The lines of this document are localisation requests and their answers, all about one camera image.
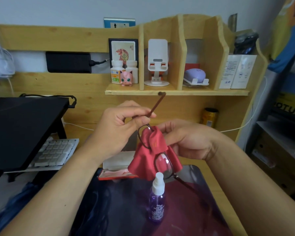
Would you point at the person's left hand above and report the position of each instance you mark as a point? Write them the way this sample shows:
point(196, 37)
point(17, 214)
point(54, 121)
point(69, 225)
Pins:
point(113, 131)

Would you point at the person's right hand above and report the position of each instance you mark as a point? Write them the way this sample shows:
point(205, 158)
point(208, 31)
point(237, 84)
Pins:
point(196, 140)

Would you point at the person's left thumb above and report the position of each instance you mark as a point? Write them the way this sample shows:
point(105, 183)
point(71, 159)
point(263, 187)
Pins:
point(126, 119)

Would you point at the person's right thumb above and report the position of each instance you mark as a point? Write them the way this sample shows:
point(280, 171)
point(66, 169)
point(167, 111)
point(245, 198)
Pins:
point(175, 144)

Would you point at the red cleaning cloth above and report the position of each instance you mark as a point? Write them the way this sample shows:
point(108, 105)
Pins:
point(150, 159)

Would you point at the brown frame eyeglasses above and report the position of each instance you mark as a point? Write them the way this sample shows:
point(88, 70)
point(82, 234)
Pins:
point(144, 144)

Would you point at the person's right forearm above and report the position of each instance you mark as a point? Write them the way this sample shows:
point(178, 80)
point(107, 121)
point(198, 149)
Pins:
point(250, 191)

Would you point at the person's left forearm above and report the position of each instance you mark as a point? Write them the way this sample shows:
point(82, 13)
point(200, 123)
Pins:
point(59, 189)

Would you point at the pink round toy figure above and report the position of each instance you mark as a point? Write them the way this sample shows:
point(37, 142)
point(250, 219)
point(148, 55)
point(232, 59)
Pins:
point(126, 77)

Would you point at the open red glasses case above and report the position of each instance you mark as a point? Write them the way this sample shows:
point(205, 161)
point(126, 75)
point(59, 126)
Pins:
point(116, 160)

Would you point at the gold drink can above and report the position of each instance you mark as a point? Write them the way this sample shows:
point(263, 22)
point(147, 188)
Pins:
point(209, 117)

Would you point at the white pill bottle orange label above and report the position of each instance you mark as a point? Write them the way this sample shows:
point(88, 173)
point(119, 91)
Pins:
point(116, 74)

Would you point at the plain white pill bottle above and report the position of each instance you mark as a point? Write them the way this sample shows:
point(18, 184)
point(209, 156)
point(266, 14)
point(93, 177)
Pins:
point(134, 71)

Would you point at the wooden desk shelf unit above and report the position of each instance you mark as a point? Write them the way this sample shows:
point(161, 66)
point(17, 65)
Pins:
point(88, 81)

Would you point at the purple spray bottle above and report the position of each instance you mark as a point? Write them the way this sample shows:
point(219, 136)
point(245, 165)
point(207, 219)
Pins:
point(156, 201)

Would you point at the white plastic holder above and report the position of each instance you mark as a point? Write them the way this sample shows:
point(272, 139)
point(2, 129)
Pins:
point(199, 82)

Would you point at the framed tiger picture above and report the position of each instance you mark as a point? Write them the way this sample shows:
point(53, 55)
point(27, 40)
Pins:
point(123, 50)

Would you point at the purple oval case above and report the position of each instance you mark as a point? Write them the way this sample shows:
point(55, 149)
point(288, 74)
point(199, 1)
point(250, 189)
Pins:
point(195, 74)

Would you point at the white phone stand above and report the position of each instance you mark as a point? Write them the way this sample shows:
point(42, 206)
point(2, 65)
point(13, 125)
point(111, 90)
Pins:
point(157, 50)

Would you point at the white keyboard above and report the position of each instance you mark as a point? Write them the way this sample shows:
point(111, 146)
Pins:
point(55, 152)

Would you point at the red flat box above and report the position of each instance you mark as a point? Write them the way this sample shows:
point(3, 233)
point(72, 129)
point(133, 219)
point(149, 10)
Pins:
point(192, 65)

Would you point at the black power adapter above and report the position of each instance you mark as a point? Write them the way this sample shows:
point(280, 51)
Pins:
point(67, 62)

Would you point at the dark desk mat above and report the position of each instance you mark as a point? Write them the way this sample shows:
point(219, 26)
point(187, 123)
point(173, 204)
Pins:
point(118, 208)

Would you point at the white carton box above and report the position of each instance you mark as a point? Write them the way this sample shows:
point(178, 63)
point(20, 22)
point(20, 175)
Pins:
point(245, 71)
point(225, 71)

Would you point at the brown cardboard box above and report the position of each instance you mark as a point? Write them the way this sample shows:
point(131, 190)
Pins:
point(277, 167)

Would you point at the black laptop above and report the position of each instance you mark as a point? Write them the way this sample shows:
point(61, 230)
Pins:
point(19, 135)

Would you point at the yellow and black box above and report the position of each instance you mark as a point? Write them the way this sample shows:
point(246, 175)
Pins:
point(290, 106)

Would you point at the black electric shaver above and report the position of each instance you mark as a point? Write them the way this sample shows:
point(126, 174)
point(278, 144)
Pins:
point(245, 42)

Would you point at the white plastic bag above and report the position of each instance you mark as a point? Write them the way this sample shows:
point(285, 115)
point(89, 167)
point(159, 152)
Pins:
point(0, 61)

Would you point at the blue garment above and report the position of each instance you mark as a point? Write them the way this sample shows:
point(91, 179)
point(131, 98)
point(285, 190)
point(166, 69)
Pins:
point(12, 208)

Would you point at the blue wall outlet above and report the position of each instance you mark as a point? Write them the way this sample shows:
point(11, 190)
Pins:
point(119, 22)

